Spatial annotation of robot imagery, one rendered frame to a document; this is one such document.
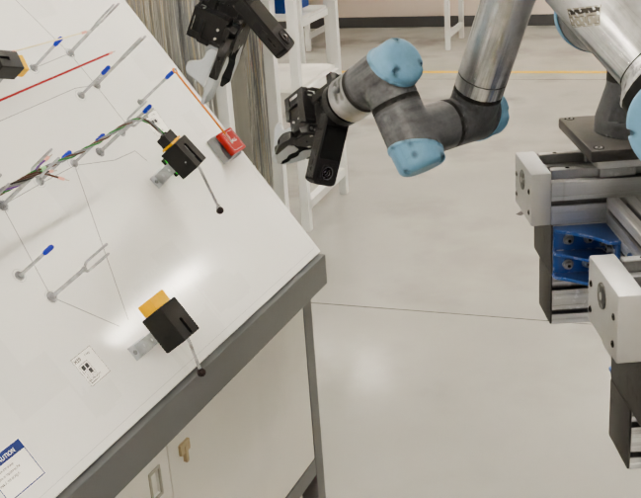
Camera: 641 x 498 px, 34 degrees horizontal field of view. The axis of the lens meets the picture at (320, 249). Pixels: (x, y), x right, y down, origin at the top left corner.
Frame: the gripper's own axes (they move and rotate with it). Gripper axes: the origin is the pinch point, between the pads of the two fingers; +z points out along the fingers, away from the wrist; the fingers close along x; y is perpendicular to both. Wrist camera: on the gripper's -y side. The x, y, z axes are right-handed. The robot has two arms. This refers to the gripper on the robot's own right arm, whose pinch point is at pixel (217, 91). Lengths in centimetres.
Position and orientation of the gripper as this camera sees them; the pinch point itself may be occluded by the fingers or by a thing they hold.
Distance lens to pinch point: 178.6
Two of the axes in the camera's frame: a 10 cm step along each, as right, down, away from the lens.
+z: -3.4, 7.6, 5.5
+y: -9.0, -4.4, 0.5
